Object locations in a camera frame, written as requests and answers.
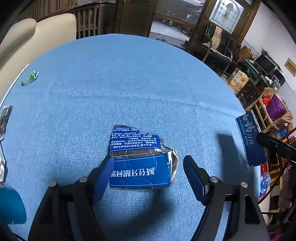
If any green candy wrapper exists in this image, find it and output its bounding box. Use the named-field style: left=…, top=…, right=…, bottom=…
left=21, top=70, right=39, bottom=86

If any blue toothpaste box piece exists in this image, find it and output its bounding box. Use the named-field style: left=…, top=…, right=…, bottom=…
left=235, top=110, right=266, bottom=167

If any purple bag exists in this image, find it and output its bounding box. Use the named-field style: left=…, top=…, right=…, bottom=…
left=266, top=94, right=287, bottom=121

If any wooden chair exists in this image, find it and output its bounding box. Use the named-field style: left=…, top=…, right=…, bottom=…
left=245, top=87, right=293, bottom=133

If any torn blue box flap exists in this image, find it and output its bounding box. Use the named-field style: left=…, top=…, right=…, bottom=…
left=109, top=125, right=179, bottom=189

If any black metal armchair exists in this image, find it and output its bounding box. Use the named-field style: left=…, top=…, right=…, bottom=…
left=201, top=23, right=233, bottom=77

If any orange printed carton box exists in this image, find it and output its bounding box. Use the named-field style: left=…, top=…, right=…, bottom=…
left=227, top=68, right=249, bottom=94

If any blue table cloth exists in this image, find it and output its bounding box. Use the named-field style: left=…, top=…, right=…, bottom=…
left=2, top=34, right=260, bottom=238

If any cream leather sofa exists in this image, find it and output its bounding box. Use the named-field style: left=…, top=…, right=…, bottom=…
left=1, top=14, right=76, bottom=95

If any blue water bottle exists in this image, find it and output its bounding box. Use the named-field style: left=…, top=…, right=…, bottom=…
left=0, top=187, right=27, bottom=225

